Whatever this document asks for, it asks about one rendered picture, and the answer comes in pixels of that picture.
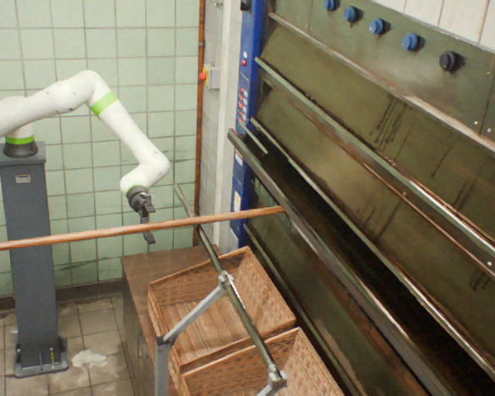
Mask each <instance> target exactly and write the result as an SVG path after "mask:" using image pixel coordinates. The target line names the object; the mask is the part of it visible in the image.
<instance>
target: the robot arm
mask: <svg viewBox="0 0 495 396"><path fill-rule="evenodd" d="M83 104H86V105H87V106H88V107H89V108H90V110H91V111H92V112H93V113H94V114H95V115H96V116H97V118H98V119H99V120H100V121H101V122H102V124H104V125H105V126H106V127H107V128H108V129H109V130H111V131H112V132H113V133H114V134H115V135H116V136H117V137H118V138H119V139H120V141H121V142H122V143H123V144H124V145H125V146H126V148H127V149H128V150H129V151H130V152H131V153H132V154H133V156H134V157H135V158H136V159H137V160H138V162H139V165H138V167H136V168H135V169H134V170H132V171H131V172H129V173H127V174H126V175H124V176H123V178H122V179H121V181H120V190H121V192H122V194H123V195H124V196H125V197H126V199H127V200H125V201H128V203H129V206H130V208H131V209H132V210H134V212H136V213H137V214H139V217H140V221H139V222H140V224H148V223H149V214H150V213H155V209H154V207H153V204H152V202H151V199H154V196H151V195H150V194H149V193H148V189H149V188H150V187H151V186H152V185H153V184H154V183H155V182H158V181H159V180H161V179H162V178H163V177H165V176H166V175H167V174H168V173H169V171H170V167H171V165H170V162H169V160H168V158H167V157H166V156H165V155H164V154H163V153H162V152H161V151H160V150H158V149H157V148H156V147H155V146H154V145H153V144H152V143H151V142H150V141H149V139H148V138H147V137H146V136H145V135H144V133H143V132H142V131H141V130H140V129H139V127H138V126H137V125H136V124H135V122H134V121H133V120H132V118H131V117H130V115H129V114H128V111H127V110H126V109H125V107H124V105H123V104H122V102H121V100H119V99H117V98H116V96H115V94H114V93H113V92H112V90H111V89H110V88H109V87H108V86H107V85H106V83H105V82H104V81H103V79H102V78H101V76H100V75H99V74H98V73H96V72H95V71H92V70H83V71H82V72H80V73H78V74H76V75H75V76H73V77H72V78H69V79H66V80H63V81H58V82H55V83H54V84H52V85H51V86H49V87H47V88H46V89H44V90H42V91H40V92H37V93H35V94H33V95H31V96H29V97H19V96H14V97H6V98H4V99H2V100H1V101H0V138H1V137H3V136H4V138H5V144H4V147H3V148H2V151H3V154H4V155H5V156H8V157H10V158H28V157H31V156H34V155H36V154H37V153H38V152H39V148H38V146H37V145H36V143H35V125H34V122H35V121H38V120H42V119H44V118H48V117H51V116H58V115H62V114H67V113H70V112H73V111H75V110H76V109H77V108H78V107H80V106H81V105H83ZM146 217H147V219H145V218H146ZM143 236H144V240H146V241H147V243H148V244H154V243H156V242H155V239H154V237H153V235H152V233H150V231H146V232H143Z"/></svg>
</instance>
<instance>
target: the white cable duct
mask: <svg viewBox="0 0 495 396"><path fill-rule="evenodd" d="M230 3H231V0H224V23H223V41H222V60H221V78H220V97H219V132H218V150H217V168H216V186H215V205H214V214H215V215H219V214H220V202H221V185H222V168H223V152H224V120H225V103H226V87H227V70H228V53H229V21H230ZM213 244H217V246H218V247H219V222H215V223H214V240H213Z"/></svg>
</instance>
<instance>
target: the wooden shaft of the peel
mask: <svg viewBox="0 0 495 396"><path fill-rule="evenodd" d="M284 213H286V211H285V210H284V209H283V207H282V206H278V207H272V208H265V209H258V210H246V211H239V212H233V213H226V214H214V215H207V216H201V217H194V218H188V219H175V220H168V221H163V222H155V223H148V224H136V225H130V226H123V227H116V228H109V229H97V230H90V231H83V232H77V233H64V234H57V235H51V236H44V237H37V238H31V239H23V240H17V241H11V242H3V243H0V251H6V250H12V249H19V248H32V247H39V246H44V245H52V244H58V243H64V242H70V241H78V240H83V239H90V238H102V237H109V236H116V235H121V234H128V233H140V232H146V231H153V230H160V229H172V228H178V227H185V226H191V225H198V224H209V223H215V222H222V221H228V220H235V219H246V218H252V217H259V216H266V215H278V214H284Z"/></svg>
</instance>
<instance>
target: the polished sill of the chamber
mask: <svg viewBox="0 0 495 396"><path fill-rule="evenodd" d="M255 185H256V187H257V189H258V190H259V191H260V192H261V194H262V195H263V197H264V198H265V199H266V201H267V202H268V203H269V205H270V206H272V207H278V206H281V205H280V203H279V202H278V201H277V200H276V198H275V197H274V196H273V195H272V194H271V193H270V192H269V191H268V190H267V188H266V186H265V185H264V184H263V182H262V181H261V180H260V178H259V177H256V179H255ZM278 215H279V216H280V218H281V219H282V220H283V221H284V223H285V224H286V226H287V227H288V228H289V230H290V231H291V233H292V234H293V235H294V236H295V237H296V238H297V240H298V241H299V243H300V244H301V245H302V246H303V248H304V249H305V251H306V252H307V253H308V254H309V255H310V256H311V258H312V259H313V261H314V262H315V263H316V265H317V266H318V267H319V269H320V270H321V271H322V273H323V274H324V276H325V277H326V278H327V280H328V281H329V282H330V284H331V285H332V287H333V288H335V289H336V291H337V292H338V293H339V295H340V296H341V297H342V298H343V299H344V301H345V302H346V303H347V305H348V306H349V307H350V309H351V310H352V312H353V313H354V314H355V316H356V317H357V318H358V320H359V321H360V322H361V324H362V325H364V327H365V328H366V329H367V331H368V332H369V333H370V335H371V336H372V337H373V338H374V340H375V342H376V343H377V344H378V346H379V347H380V349H381V350H382V351H384V353H385V354H386V355H387V357H388V358H389V360H390V361H391V362H392V364H393V365H394V366H395V368H396V369H397V370H398V372H399V373H400V374H401V375H402V376H403V377H404V379H405V380H406V381H407V383H408V384H409V386H410V387H411V388H412V390H413V391H414V393H416V395H417V396H432V395H431V393H430V392H429V391H428V389H427V387H426V386H425V384H424V383H423V382H422V381H421V380H420V379H419V378H418V377H417V376H416V375H415V374H414V371H413V370H412V369H411V367H410V366H409V365H408V363H407V362H405V361H404V360H403V358H402V357H401V356H400V354H399V353H398V351H397V350H396V349H395V348H394V346H393V345H392V344H391V342H390V341H388V340H387V338H386V337H385V336H384V334H383V333H382V332H381V331H380V329H379V328H378V327H377V325H376V324H375V322H374V321H373V320H372V319H371V317H370V316H369V315H368V314H367V313H366V312H365V311H364V309H363V308H362V307H361V305H360V304H359V303H358V302H357V300H356V299H355V298H354V296H353V295H352V294H351V292H350V291H349V290H348V289H347V288H346V287H345V285H344V284H343V283H342V281H341V280H340V279H339V278H338V276H336V275H335V274H334V271H333V270H332V269H331V267H330V266H329V265H328V264H327V263H326V262H325V261H324V259H323V258H322V257H321V255H320V254H319V253H318V251H317V250H316V249H315V247H314V246H313V245H312V243H311V242H310V241H309V240H308V239H307V238H306V237H305V235H304V234H303V233H302V231H301V230H300V229H299V227H298V226H297V225H296V224H295V222H294V221H293V220H292V218H291V217H290V216H289V215H288V214H287V213H284V214H278Z"/></svg>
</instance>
